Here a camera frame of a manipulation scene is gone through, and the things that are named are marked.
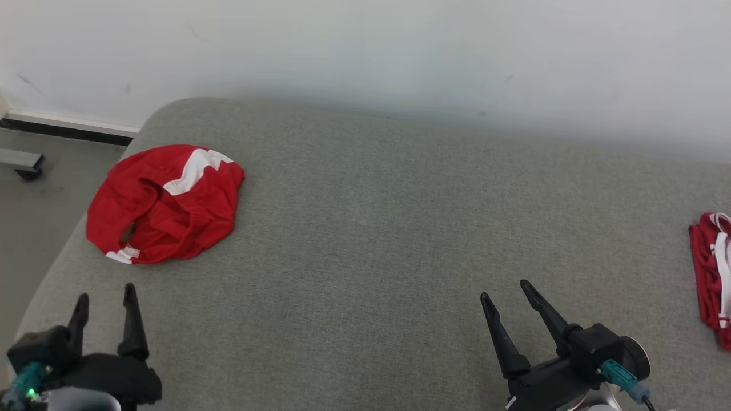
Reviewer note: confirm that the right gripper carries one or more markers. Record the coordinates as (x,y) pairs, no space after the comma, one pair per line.
(542,388)

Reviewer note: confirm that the white and black baseboard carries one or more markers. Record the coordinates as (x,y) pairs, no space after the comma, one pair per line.
(63,127)

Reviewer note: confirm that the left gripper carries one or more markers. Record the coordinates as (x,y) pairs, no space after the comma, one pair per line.
(120,377)

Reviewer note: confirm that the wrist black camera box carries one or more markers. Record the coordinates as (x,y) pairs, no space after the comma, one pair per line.
(597,345)
(37,348)

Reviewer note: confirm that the red basketball jersey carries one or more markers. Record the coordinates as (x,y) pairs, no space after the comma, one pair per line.
(705,268)

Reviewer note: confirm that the red shorts with white stripe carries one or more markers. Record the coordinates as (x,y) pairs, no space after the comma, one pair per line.
(131,211)

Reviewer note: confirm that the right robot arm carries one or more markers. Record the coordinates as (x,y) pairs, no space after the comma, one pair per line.
(638,357)

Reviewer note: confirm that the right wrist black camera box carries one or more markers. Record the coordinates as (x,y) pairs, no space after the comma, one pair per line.
(597,345)

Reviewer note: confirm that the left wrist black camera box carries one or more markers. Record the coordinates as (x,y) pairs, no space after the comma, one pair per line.
(37,348)

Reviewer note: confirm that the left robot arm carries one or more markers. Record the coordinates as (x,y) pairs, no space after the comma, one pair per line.
(80,401)

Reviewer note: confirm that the grey metal bar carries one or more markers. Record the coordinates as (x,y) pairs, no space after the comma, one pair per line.
(20,161)

